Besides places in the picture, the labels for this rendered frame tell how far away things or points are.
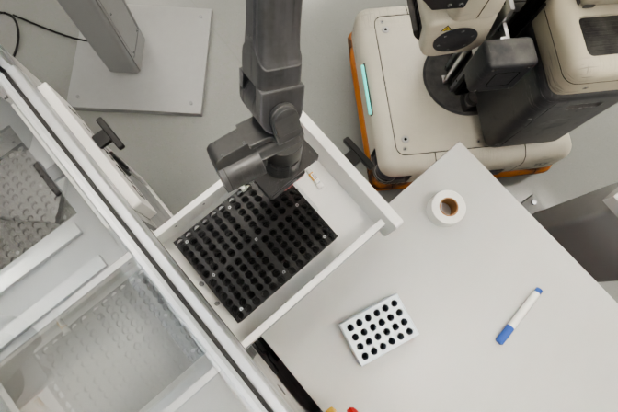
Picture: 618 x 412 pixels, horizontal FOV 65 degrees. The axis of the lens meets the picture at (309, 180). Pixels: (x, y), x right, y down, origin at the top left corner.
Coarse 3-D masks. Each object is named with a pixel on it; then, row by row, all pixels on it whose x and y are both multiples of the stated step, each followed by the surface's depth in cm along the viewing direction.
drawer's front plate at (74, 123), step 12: (48, 96) 85; (60, 96) 91; (60, 108) 84; (72, 108) 95; (72, 120) 84; (84, 132) 83; (84, 144) 83; (96, 144) 84; (96, 156) 82; (108, 156) 87; (108, 168) 82; (120, 180) 82; (120, 192) 81; (132, 192) 81; (132, 204) 81; (144, 204) 83
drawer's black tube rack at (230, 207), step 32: (256, 192) 88; (224, 224) 86; (256, 224) 84; (288, 224) 84; (320, 224) 87; (192, 256) 85; (224, 256) 82; (256, 256) 82; (288, 256) 82; (224, 288) 81; (256, 288) 81
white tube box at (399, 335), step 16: (384, 304) 92; (400, 304) 91; (352, 320) 90; (368, 320) 92; (384, 320) 90; (400, 320) 90; (352, 336) 93; (368, 336) 89; (384, 336) 90; (400, 336) 92; (416, 336) 90; (368, 352) 89; (384, 352) 89
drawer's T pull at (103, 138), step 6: (96, 120) 86; (102, 120) 86; (102, 126) 86; (108, 126) 86; (102, 132) 85; (108, 132) 85; (114, 132) 86; (96, 138) 85; (102, 138) 85; (108, 138) 85; (114, 138) 85; (102, 144) 85; (108, 144) 86; (120, 144) 85
